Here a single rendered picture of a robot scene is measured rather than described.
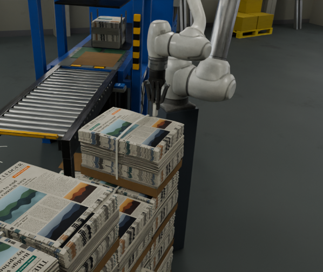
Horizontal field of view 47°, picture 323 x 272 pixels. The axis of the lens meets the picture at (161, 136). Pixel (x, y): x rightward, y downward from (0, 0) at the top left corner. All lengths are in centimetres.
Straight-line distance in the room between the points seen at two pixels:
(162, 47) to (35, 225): 91
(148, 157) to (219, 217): 147
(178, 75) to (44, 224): 108
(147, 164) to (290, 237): 159
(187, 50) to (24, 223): 91
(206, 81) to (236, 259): 124
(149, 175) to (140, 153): 10
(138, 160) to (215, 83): 57
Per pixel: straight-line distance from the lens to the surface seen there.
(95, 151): 158
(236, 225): 279
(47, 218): 110
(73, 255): 105
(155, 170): 147
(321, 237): 293
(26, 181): 126
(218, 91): 180
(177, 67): 187
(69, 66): 338
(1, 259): 102
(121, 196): 156
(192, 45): 155
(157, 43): 162
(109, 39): 399
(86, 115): 236
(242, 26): 903
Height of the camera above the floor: 175
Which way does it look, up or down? 27 degrees down
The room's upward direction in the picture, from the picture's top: 4 degrees clockwise
